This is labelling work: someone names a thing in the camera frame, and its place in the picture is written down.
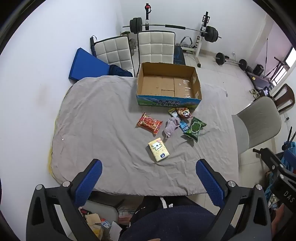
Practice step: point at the brown cardboard scrap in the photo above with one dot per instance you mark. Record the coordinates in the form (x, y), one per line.
(92, 220)

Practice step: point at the window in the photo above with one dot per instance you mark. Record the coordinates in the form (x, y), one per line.
(291, 58)

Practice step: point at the small blue white carton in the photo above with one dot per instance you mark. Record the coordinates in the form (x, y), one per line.
(106, 223)

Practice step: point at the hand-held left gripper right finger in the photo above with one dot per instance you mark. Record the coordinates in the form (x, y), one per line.
(209, 179)

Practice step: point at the pair of pale shoes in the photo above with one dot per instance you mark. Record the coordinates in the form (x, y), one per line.
(254, 92)

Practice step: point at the purple grey cloth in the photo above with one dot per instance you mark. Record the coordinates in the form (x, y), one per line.
(171, 126)

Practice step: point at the grey shell chair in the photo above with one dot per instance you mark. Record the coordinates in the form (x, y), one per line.
(256, 122)

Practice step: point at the yellow tissue pack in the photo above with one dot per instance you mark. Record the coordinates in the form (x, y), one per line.
(159, 149)

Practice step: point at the person's right forearm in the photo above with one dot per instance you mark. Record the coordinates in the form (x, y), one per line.
(278, 220)

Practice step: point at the black blue rod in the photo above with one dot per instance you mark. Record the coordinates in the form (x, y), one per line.
(93, 45)

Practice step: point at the thin black pole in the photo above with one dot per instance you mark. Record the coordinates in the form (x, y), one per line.
(267, 51)

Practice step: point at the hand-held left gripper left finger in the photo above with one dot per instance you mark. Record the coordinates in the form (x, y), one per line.
(89, 178)

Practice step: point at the grey blanket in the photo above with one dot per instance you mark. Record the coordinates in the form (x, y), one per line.
(104, 127)

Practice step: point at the cardboard box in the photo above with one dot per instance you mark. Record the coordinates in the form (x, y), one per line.
(166, 85)

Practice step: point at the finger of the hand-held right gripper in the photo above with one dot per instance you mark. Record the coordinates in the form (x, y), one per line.
(270, 158)
(291, 161)

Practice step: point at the dark blue cloth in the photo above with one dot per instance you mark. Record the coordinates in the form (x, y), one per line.
(120, 71)

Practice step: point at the tilted white padded chair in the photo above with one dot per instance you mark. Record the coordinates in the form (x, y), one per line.
(113, 52)

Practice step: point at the short barbell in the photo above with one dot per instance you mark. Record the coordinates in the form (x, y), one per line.
(219, 57)

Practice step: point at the person's dark clothed body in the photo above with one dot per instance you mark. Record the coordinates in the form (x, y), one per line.
(171, 222)

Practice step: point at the black folding stand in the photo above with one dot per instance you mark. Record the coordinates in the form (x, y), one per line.
(278, 64)

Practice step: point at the blue snack packet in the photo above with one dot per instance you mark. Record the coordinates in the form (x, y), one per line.
(184, 127)

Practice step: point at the upright white padded chair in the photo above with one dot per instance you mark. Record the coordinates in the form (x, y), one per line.
(156, 46)

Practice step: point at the blue foam mat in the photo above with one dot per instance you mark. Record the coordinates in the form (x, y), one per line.
(86, 64)

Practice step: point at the white paper sheet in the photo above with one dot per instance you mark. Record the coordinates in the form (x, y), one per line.
(115, 230)

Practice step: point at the black treadmill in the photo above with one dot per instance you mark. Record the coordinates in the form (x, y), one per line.
(260, 81)

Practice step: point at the brown wooden chair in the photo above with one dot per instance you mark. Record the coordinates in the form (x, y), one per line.
(290, 97)

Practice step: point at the white barbell rack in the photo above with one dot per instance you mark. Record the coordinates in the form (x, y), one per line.
(201, 34)

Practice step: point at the orange panda snack packet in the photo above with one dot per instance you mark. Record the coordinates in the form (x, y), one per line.
(184, 112)

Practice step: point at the long barbell with black plates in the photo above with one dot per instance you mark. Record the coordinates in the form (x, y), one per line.
(136, 25)

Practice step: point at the red snack packet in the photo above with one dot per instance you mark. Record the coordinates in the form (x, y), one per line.
(149, 122)

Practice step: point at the black tripod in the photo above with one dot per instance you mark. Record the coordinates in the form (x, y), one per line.
(288, 141)

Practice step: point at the green snack packet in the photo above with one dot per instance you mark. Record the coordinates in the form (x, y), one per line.
(195, 128)

